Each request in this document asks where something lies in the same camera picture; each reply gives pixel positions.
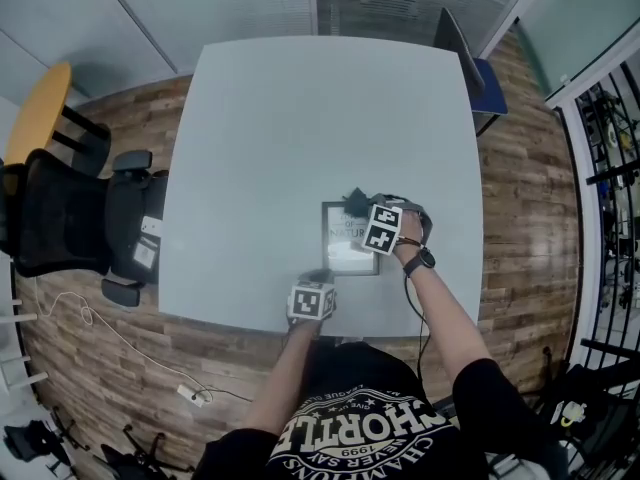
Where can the black chair star base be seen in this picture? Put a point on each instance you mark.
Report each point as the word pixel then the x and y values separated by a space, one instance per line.
pixel 145 455

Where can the grey table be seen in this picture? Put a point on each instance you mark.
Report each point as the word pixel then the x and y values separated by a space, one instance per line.
pixel 300 128

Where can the person's right forearm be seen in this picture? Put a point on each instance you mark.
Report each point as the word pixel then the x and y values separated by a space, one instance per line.
pixel 440 313

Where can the dark blue wiping cloth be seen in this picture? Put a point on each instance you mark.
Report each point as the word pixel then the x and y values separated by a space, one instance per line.
pixel 356 199

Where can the white and yellow item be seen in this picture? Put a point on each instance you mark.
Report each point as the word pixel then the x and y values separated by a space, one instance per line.
pixel 570 413

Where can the yellow round table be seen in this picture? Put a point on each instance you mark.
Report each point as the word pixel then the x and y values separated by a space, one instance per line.
pixel 37 113

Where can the white power strip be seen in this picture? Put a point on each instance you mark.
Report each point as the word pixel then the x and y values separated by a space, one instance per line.
pixel 191 395

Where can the black printed T-shirt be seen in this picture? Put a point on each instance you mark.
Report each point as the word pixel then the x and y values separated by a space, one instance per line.
pixel 375 418

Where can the blue chair with black back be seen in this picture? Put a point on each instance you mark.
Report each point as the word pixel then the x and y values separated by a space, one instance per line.
pixel 490 88

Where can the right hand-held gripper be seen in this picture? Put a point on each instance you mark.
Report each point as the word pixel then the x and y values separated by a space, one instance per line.
pixel 382 228

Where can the person's right hand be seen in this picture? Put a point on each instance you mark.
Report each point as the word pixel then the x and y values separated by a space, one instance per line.
pixel 412 225

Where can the white rack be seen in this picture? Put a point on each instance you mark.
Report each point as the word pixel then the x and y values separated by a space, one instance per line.
pixel 10 368

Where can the black wristwatch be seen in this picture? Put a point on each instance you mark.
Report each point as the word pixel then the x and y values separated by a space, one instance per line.
pixel 419 262

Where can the black office chair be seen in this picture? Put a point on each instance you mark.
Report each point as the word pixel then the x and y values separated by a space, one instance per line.
pixel 60 218

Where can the frosted glass door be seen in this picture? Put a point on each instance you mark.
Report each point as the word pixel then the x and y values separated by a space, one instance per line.
pixel 575 18

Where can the black metal railing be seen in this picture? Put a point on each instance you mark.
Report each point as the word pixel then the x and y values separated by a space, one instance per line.
pixel 610 173

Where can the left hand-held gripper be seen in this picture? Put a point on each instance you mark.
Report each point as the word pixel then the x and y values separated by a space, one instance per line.
pixel 306 302

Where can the person's white shoe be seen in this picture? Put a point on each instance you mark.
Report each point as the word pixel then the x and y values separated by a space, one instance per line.
pixel 352 341

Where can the black bag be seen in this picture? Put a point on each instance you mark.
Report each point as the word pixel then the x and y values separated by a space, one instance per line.
pixel 600 418

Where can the white flat device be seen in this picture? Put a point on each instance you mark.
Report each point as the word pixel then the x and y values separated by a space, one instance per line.
pixel 151 227

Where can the white badge card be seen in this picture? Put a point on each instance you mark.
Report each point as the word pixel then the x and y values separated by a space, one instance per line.
pixel 145 253

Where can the person's left forearm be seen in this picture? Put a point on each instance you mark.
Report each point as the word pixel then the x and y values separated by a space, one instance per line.
pixel 285 378

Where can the black framed picture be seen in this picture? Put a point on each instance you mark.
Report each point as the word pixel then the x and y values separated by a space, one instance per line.
pixel 345 263

